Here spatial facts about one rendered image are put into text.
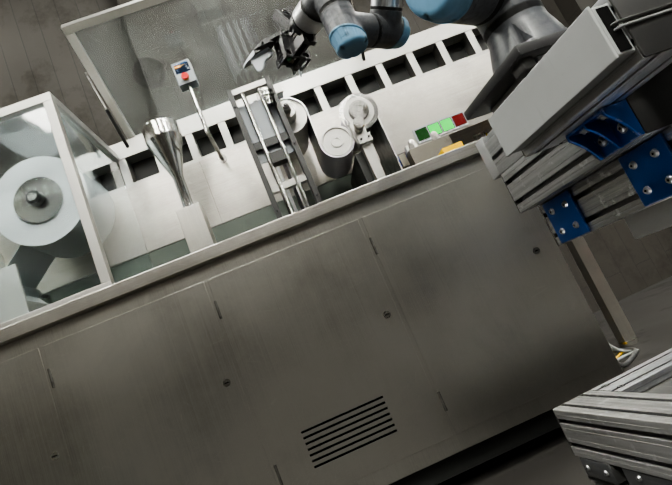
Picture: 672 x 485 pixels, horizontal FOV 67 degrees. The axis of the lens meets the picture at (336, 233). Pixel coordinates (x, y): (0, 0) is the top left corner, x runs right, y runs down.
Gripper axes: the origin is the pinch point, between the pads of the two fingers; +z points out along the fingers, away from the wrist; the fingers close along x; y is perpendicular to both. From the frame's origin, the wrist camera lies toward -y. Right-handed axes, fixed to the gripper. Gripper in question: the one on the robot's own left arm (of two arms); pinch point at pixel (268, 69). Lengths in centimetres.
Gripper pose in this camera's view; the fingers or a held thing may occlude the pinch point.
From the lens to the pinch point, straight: 145.0
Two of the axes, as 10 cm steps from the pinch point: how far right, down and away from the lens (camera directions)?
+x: 8.1, -0.7, 5.8
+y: 2.8, 9.2, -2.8
